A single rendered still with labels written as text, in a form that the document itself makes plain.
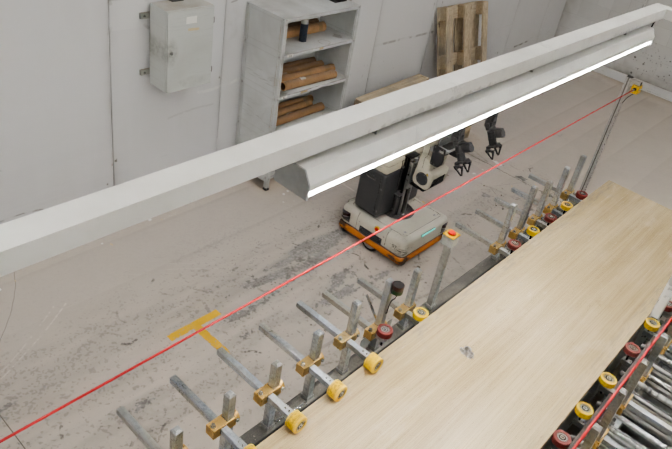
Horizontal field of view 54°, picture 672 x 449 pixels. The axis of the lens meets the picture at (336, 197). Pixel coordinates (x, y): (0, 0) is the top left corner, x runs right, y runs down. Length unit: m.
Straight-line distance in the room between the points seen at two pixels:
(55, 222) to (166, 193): 0.21
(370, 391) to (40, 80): 2.92
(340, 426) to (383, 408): 0.22
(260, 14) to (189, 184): 4.12
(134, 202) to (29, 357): 3.22
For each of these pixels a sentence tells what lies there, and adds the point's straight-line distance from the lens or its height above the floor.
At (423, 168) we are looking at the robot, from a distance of 4.98.
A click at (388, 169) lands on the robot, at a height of 0.75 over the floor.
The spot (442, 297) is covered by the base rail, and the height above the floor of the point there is 0.70.
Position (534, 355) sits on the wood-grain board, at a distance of 3.55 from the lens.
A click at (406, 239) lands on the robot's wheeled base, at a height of 0.28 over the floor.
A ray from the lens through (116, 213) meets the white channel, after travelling 1.27.
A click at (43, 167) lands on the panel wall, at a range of 5.01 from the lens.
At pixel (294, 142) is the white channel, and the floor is 2.46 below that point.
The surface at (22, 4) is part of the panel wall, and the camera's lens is 4.51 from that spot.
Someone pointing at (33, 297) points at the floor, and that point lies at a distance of 4.83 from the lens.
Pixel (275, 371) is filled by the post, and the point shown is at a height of 1.08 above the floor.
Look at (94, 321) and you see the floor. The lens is 4.60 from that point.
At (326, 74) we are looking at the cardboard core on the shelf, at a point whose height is 0.96.
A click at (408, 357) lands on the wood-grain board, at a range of 3.28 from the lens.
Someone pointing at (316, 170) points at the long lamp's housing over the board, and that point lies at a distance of 1.61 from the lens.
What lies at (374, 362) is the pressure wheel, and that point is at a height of 0.97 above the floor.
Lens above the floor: 3.19
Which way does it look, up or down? 32 degrees down
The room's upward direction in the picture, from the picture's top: 10 degrees clockwise
